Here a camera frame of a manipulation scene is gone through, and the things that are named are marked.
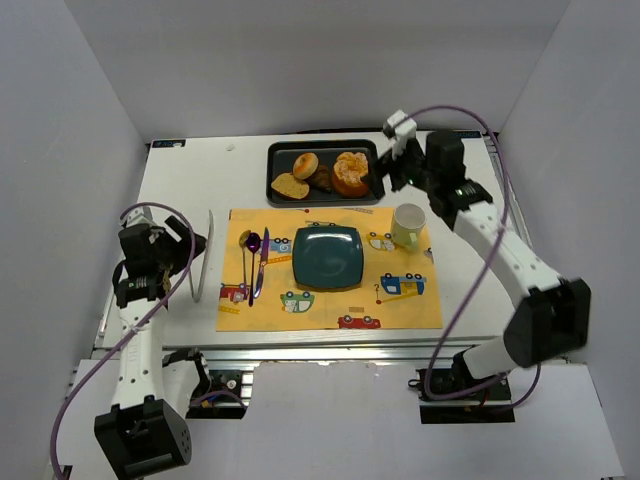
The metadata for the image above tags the orange glazed donut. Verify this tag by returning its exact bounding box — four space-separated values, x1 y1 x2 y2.
292 152 319 180

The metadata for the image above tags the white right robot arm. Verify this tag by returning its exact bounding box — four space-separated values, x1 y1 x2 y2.
369 127 591 401

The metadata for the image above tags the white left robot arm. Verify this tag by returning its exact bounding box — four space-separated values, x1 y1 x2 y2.
94 207 211 479

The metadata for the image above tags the bread slice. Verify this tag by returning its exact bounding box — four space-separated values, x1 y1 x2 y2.
271 173 310 200

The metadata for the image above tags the sugar topped brioche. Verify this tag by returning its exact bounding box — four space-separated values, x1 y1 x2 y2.
332 152 369 198

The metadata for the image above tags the pale green mug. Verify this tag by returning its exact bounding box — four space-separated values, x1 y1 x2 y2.
391 203 426 250

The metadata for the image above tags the gold spoon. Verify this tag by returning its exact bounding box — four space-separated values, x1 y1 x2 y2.
239 230 251 300

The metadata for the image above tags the purple spoon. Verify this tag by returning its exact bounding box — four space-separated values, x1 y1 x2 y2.
246 231 262 307

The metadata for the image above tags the brown croissant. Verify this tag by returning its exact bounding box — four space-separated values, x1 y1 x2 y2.
306 164 333 193

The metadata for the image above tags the iridescent purple knife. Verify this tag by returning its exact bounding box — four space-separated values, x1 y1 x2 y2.
253 228 270 299

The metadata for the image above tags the black baking tray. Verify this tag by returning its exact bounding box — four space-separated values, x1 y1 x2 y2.
266 139 379 208

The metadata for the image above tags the yellow vehicle print placemat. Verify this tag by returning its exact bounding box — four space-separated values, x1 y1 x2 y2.
217 208 442 332

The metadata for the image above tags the dark teal square plate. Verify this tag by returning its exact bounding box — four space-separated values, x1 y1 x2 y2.
292 226 364 291

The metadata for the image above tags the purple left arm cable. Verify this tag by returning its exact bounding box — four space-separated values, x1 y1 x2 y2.
51 201 197 480

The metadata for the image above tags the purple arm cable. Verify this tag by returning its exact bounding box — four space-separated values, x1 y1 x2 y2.
409 104 542 412
51 201 197 480

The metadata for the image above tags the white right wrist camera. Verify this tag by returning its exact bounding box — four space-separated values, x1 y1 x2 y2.
383 110 417 160

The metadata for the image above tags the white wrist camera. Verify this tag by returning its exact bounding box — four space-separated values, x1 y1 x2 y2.
383 110 417 160
121 206 156 229

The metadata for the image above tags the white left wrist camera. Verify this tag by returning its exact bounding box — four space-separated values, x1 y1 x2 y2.
121 206 156 229

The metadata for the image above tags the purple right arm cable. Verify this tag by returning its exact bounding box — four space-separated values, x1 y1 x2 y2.
409 104 542 412

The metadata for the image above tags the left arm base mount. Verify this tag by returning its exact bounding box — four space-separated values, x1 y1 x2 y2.
162 347 248 420

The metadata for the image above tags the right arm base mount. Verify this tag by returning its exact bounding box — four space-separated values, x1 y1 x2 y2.
408 363 516 425

